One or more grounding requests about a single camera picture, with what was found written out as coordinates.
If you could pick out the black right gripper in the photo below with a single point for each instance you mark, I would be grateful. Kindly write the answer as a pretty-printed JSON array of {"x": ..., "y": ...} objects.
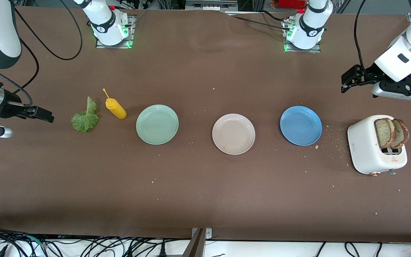
[{"x": 11, "y": 104}]

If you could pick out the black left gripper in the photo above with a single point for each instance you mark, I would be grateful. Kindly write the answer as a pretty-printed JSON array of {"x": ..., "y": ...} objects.
[{"x": 363, "y": 75}]

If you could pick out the green lettuce leaf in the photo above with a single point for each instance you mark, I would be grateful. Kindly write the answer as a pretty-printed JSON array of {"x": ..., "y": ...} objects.
[{"x": 84, "y": 121}]

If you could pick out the brown bread slice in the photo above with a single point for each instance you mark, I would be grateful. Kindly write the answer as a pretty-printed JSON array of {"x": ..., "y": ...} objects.
[
  {"x": 402, "y": 134},
  {"x": 383, "y": 132}
]

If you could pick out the yellow mustard squeeze bottle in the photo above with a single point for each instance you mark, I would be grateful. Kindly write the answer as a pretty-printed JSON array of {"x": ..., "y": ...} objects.
[{"x": 117, "y": 110}]

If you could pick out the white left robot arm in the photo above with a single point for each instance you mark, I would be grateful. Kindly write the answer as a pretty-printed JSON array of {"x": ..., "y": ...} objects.
[{"x": 405, "y": 53}]

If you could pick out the blue plate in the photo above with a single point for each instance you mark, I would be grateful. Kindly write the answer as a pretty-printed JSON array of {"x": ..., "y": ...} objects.
[{"x": 300, "y": 125}]

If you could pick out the mint green plate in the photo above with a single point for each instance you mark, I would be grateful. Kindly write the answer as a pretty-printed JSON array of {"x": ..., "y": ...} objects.
[{"x": 157, "y": 125}]

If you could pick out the beige plate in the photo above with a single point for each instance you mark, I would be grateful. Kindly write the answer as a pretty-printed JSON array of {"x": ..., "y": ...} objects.
[{"x": 233, "y": 134}]

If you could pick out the white toaster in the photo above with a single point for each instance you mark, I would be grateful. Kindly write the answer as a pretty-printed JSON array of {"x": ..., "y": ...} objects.
[{"x": 364, "y": 150}]

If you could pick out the red box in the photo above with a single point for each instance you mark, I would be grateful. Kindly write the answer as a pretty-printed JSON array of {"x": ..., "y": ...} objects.
[{"x": 291, "y": 3}]

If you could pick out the grey metal bar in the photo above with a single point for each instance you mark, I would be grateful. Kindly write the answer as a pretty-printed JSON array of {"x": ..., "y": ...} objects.
[{"x": 194, "y": 246}]

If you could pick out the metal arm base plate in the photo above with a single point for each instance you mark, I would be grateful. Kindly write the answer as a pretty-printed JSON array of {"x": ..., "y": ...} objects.
[
  {"x": 132, "y": 26},
  {"x": 303, "y": 50}
]

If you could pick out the grey aluminium frame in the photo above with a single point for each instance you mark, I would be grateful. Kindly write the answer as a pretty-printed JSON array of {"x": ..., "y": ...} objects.
[{"x": 209, "y": 5}]

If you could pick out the small metal bracket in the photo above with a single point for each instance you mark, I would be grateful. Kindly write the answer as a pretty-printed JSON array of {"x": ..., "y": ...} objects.
[{"x": 208, "y": 232}]

